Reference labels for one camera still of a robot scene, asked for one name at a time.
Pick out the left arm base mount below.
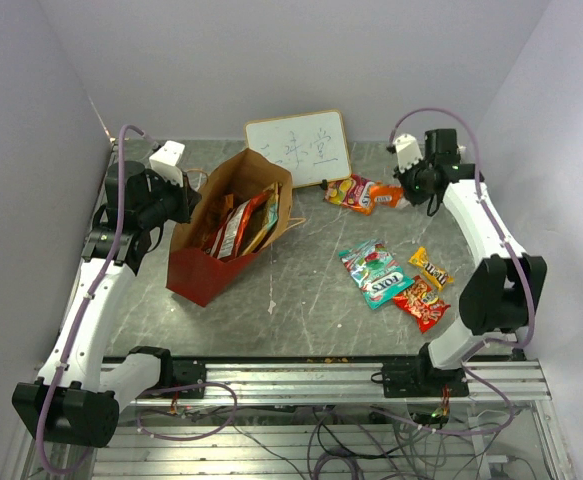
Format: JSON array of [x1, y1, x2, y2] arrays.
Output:
[[111, 354, 207, 404]]

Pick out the red snack mix bag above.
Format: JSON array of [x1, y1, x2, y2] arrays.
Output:
[[393, 275, 450, 334]]

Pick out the yellow M&M's bag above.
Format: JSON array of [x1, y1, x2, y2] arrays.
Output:
[[409, 246, 455, 291]]

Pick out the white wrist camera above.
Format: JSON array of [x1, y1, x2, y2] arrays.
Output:
[[149, 140, 185, 187], [387, 133, 423, 174]]

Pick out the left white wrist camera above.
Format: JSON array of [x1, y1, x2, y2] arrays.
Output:
[[149, 140, 185, 187]]

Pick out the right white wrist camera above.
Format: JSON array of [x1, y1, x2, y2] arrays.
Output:
[[387, 133, 423, 174]]

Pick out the aluminium rail frame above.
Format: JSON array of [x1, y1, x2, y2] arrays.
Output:
[[0, 141, 572, 480]]

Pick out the red brown paper bag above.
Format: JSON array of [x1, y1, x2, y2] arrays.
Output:
[[166, 149, 303, 307]]

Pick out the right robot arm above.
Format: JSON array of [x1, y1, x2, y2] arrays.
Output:
[[387, 129, 547, 396]]

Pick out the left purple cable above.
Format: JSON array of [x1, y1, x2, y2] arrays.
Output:
[[35, 124, 237, 475]]

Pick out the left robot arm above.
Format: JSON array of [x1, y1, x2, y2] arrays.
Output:
[[12, 160, 201, 448]]

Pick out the teal Fox's candy bag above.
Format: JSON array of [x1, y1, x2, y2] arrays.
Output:
[[339, 239, 414, 310]]

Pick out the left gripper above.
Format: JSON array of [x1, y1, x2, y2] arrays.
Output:
[[138, 169, 203, 229]]

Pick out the small whiteboard yellow frame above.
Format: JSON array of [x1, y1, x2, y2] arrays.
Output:
[[244, 110, 352, 188]]

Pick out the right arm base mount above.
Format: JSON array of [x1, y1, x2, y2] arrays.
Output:
[[371, 356, 469, 398]]

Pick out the red Doritos bag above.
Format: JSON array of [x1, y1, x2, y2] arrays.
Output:
[[202, 193, 261, 262]]

